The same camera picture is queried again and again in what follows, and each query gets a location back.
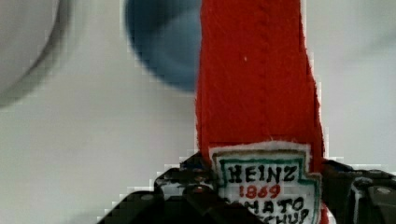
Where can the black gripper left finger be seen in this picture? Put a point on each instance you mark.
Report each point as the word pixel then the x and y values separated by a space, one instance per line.
pixel 187 194

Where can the large grey round plate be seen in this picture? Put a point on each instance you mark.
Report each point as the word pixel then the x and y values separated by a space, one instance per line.
pixel 33 34

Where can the blue bowl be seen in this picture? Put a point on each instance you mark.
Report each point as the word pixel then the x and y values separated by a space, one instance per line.
pixel 166 37

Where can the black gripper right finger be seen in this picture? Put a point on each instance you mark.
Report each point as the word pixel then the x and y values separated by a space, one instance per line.
pixel 358 196

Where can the red felt ketchup bottle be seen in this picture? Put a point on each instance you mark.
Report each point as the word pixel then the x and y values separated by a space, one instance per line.
pixel 257 112

